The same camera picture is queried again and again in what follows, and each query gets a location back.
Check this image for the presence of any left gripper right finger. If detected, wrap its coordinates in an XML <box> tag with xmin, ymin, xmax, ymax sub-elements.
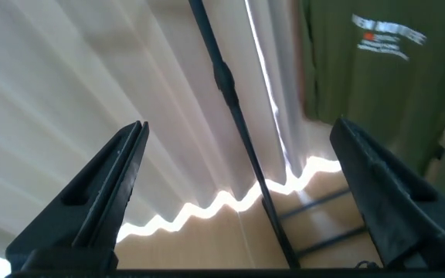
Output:
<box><xmin>329</xmin><ymin>117</ymin><xmax>445</xmax><ymax>270</ymax></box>

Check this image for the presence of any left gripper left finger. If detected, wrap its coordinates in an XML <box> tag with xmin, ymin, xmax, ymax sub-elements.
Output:
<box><xmin>5</xmin><ymin>120</ymin><xmax>150</xmax><ymax>271</ymax></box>

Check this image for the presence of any green printed t-shirt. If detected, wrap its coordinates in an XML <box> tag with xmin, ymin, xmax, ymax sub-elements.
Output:
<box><xmin>298</xmin><ymin>0</ymin><xmax>445</xmax><ymax>212</ymax></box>

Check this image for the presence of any black clothes rack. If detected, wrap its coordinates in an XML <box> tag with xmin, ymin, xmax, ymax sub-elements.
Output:
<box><xmin>187</xmin><ymin>0</ymin><xmax>369</xmax><ymax>270</ymax></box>

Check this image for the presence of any beige curtain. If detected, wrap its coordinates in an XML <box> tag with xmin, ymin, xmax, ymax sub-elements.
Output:
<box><xmin>0</xmin><ymin>0</ymin><xmax>343</xmax><ymax>259</ymax></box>

